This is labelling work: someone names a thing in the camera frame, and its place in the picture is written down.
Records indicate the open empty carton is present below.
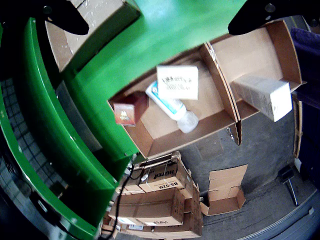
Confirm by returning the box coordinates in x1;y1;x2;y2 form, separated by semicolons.
199;164;248;216

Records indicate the cardboard box with flaps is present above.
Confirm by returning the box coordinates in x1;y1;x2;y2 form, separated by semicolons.
107;42;243;160

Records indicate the open cardboard box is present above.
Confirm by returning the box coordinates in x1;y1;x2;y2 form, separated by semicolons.
205;19;308;123

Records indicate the large brown carton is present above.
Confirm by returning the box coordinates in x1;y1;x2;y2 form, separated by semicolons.
108;187;186;227

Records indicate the green metal conveyor frame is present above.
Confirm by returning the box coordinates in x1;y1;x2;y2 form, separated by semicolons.
0;17;141;240

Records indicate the tall white carton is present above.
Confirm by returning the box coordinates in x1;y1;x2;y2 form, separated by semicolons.
229;75;293;123

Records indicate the cow print hand cream box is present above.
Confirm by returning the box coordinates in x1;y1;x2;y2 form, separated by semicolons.
156;64;200;101

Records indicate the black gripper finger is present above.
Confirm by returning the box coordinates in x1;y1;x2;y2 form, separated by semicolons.
0;0;90;36
227;0;320;36

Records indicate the white bottle teal label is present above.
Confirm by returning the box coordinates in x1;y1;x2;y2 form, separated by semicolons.
145;80;200;134

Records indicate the printed brown carton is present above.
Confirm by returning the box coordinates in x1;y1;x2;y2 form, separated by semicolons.
138;158;193;193

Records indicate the purple garment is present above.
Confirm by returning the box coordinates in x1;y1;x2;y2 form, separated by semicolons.
289;26;320;111

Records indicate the dark red small box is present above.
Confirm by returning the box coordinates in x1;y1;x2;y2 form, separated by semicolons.
112;93;150;127

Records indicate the black floor tool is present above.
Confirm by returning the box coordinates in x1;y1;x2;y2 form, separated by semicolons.
278;166;300;207

